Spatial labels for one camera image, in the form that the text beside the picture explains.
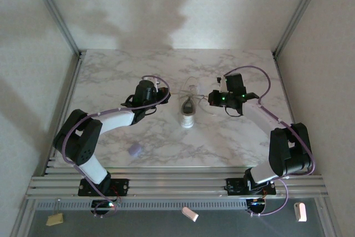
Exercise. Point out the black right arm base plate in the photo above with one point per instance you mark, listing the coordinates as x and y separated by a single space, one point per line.
235 185

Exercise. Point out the white sneaker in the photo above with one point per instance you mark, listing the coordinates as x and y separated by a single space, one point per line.
187 120

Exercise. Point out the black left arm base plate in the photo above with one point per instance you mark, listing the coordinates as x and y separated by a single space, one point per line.
122 185

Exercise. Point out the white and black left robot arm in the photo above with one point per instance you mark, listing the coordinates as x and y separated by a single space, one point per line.
116 121

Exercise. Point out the yellow paper tag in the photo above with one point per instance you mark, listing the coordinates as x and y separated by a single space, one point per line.
55 219

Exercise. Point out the small lilac patch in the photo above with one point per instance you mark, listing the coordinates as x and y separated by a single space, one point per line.
135 149

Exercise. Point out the white shoelace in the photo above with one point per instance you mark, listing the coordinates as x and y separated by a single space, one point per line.
205 106

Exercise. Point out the white pink plastic block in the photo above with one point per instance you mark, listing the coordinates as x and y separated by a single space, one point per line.
190 214
300 212

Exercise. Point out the aluminium corner post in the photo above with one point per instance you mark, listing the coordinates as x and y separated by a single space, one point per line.
299 12
55 15

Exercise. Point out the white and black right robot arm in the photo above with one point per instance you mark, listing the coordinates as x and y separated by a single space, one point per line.
263 117

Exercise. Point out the aluminium front rail frame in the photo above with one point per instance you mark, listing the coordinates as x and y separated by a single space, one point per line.
172 184

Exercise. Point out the aluminium side rail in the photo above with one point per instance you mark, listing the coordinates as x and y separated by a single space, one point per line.
72 92

